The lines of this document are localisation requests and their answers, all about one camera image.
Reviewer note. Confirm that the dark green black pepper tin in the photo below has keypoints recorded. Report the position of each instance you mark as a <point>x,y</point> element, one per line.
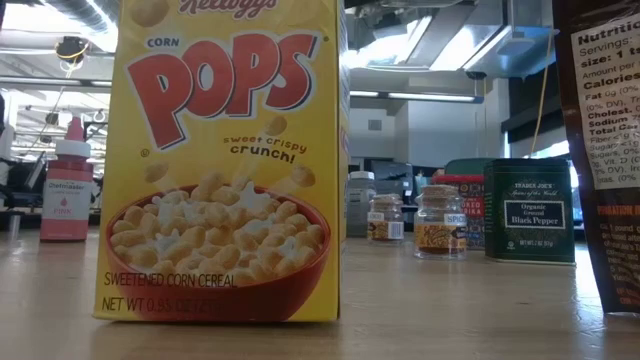
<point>530,240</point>

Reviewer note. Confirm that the pink food colouring bottle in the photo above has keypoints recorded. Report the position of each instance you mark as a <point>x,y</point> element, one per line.
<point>66,200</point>

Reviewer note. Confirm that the grey tilted monitor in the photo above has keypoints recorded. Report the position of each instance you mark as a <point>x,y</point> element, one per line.
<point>36,172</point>

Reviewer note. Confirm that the teal plastic bin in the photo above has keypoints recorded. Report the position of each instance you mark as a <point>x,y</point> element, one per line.
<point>470,166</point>

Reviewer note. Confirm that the black dome camera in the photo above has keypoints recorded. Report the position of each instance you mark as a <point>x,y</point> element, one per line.
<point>476,75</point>

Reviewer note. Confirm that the white-cap spice jar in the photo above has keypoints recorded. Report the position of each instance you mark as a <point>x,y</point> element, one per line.
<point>361,176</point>

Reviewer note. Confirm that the red-lid paprika tin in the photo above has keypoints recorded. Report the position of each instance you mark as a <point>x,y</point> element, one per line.
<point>474,205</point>

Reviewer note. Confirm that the brown pouch with nutrition label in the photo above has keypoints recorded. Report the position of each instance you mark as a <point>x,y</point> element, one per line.
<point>615,250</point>

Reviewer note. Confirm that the cork glass spice jar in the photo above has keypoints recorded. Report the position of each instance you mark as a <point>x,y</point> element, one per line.
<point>386,230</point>
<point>440,235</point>

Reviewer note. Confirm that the grey wall vent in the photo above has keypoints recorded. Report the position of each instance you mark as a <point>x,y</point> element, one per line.
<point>375,125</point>

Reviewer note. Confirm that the ceiling light strip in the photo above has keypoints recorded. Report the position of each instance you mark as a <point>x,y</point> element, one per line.
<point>430,96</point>

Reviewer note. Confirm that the yellow Corn Pops cereal box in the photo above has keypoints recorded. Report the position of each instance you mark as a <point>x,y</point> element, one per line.
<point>225,150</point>

